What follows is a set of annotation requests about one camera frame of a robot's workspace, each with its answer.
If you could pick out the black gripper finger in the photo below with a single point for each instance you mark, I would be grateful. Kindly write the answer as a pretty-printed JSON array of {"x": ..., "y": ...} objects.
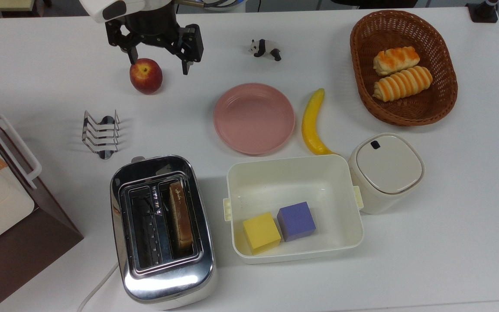
[
  {"x": 192, "y": 43},
  {"x": 119, "y": 38}
]

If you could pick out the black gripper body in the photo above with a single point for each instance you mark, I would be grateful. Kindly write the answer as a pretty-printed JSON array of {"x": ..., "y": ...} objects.
[{"x": 152, "y": 24}]

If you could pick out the brown toast slice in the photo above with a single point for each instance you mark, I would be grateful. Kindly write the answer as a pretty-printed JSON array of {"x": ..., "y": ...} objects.
[{"x": 181, "y": 216}]

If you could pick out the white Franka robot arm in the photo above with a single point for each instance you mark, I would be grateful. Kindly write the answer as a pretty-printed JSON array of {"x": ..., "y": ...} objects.
[{"x": 98, "y": 8}]

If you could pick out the pink plate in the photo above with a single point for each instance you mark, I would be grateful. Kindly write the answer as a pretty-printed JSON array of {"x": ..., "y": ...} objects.
[{"x": 254, "y": 119}]

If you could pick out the orange glazed bread roll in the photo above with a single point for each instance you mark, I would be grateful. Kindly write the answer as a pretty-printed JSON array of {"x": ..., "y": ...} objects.
[{"x": 396, "y": 60}]

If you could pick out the striped long bread roll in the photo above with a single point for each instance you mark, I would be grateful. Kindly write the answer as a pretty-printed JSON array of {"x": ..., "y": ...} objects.
[{"x": 403, "y": 84}]

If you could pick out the red apple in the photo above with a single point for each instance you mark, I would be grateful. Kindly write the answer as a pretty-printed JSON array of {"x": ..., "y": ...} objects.
[{"x": 146, "y": 76}]

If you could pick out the small panda toy figure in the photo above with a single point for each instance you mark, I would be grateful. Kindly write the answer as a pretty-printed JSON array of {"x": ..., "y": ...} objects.
[{"x": 264, "y": 47}]

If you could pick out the metal toast rack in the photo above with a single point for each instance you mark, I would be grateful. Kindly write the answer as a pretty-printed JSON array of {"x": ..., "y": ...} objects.
[{"x": 101, "y": 134}]

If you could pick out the yellow banana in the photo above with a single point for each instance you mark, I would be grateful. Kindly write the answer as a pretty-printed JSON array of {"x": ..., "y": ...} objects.
[{"x": 310, "y": 125}]

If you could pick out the white plastic container box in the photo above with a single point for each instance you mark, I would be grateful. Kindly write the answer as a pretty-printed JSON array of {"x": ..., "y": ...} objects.
[{"x": 301, "y": 182}]

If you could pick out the yellow cube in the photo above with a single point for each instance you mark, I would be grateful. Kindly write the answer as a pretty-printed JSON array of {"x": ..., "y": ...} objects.
[{"x": 261, "y": 232}]

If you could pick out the purple cube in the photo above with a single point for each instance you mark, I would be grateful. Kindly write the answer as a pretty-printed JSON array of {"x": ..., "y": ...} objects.
[{"x": 296, "y": 221}]

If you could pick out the cream canister with lid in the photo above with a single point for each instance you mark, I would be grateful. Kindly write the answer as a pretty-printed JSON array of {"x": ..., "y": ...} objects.
[{"x": 386, "y": 167}]

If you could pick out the brown oven appliance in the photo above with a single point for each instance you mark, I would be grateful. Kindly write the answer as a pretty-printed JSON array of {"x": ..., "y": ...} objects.
[{"x": 24, "y": 255}]

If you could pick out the chrome two-slot toaster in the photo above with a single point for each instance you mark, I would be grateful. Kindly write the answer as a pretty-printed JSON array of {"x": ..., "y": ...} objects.
[{"x": 167, "y": 286}]

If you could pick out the brown wicker basket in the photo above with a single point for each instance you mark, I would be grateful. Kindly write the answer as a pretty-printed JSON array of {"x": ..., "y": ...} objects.
[{"x": 431, "y": 104}]

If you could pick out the black camera stand base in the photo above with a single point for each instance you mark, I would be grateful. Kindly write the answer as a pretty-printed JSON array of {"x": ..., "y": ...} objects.
[{"x": 482, "y": 13}]

